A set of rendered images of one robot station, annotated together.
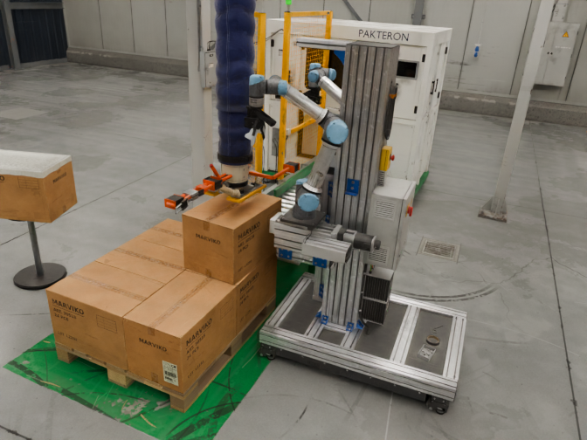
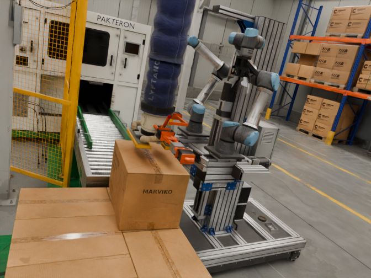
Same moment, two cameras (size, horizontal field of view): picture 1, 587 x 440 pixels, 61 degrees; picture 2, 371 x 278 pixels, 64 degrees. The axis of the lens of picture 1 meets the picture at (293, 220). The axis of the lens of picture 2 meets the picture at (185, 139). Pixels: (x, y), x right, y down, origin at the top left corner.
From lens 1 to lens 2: 246 cm
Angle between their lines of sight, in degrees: 48
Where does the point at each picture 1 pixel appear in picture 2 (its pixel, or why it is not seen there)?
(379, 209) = (265, 137)
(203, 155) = (9, 116)
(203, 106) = (11, 64)
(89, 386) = not seen: outside the picture
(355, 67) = (265, 35)
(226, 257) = (176, 203)
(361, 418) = not seen: outside the picture
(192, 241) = (137, 198)
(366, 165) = not seen: hidden behind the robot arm
